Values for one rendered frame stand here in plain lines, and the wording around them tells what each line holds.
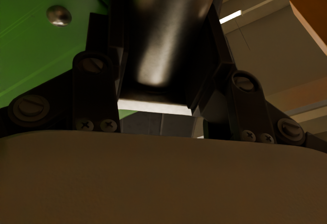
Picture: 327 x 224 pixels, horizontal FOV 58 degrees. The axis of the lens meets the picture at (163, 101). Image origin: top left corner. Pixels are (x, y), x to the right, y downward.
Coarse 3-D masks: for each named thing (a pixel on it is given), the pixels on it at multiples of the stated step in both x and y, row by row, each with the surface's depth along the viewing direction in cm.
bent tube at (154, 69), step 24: (144, 0) 10; (168, 0) 10; (192, 0) 10; (144, 24) 11; (168, 24) 10; (192, 24) 11; (144, 48) 11; (168, 48) 11; (192, 48) 12; (144, 72) 12; (168, 72) 12; (120, 96) 12; (144, 96) 13; (168, 96) 13
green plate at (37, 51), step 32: (0, 0) 13; (32, 0) 13; (64, 0) 13; (96, 0) 13; (0, 32) 14; (32, 32) 14; (64, 32) 14; (0, 64) 16; (32, 64) 16; (64, 64) 16; (0, 96) 17
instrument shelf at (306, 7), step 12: (300, 0) 63; (312, 0) 61; (324, 0) 59; (300, 12) 60; (312, 12) 58; (324, 12) 56; (312, 24) 55; (324, 24) 53; (312, 36) 57; (324, 36) 51; (324, 48) 51
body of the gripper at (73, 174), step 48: (0, 144) 6; (48, 144) 6; (96, 144) 6; (144, 144) 7; (192, 144) 7; (240, 144) 8; (0, 192) 5; (48, 192) 5; (96, 192) 6; (144, 192) 6; (192, 192) 6; (240, 192) 6; (288, 192) 7
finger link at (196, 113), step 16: (208, 16) 12; (208, 32) 11; (208, 48) 11; (224, 48) 11; (192, 64) 13; (208, 64) 11; (224, 64) 10; (192, 80) 12; (208, 80) 11; (224, 80) 11; (192, 96) 12; (208, 96) 11; (224, 96) 10; (192, 112) 13; (208, 112) 11; (224, 112) 11; (272, 112) 10; (224, 128) 11; (288, 128) 10; (288, 144) 10
